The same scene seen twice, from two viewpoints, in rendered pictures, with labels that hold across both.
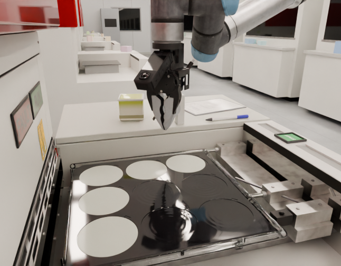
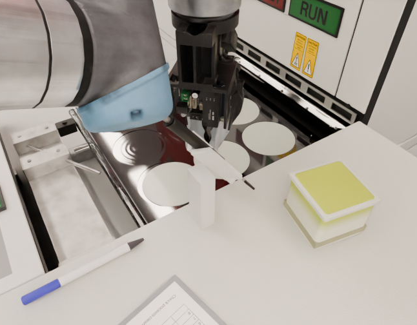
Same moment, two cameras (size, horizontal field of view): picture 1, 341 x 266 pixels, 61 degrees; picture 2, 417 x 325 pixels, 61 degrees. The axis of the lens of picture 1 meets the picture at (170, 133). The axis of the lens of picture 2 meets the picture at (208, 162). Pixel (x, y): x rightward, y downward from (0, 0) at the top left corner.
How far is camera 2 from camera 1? 1.08 m
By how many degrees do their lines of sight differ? 114
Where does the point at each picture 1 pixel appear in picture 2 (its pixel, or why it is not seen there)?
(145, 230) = not seen: hidden behind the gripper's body
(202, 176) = (143, 161)
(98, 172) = (275, 140)
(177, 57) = (188, 49)
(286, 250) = not seen: hidden behind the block
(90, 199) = (247, 107)
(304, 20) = not seen: outside the picture
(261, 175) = (58, 204)
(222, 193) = (119, 138)
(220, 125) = (109, 246)
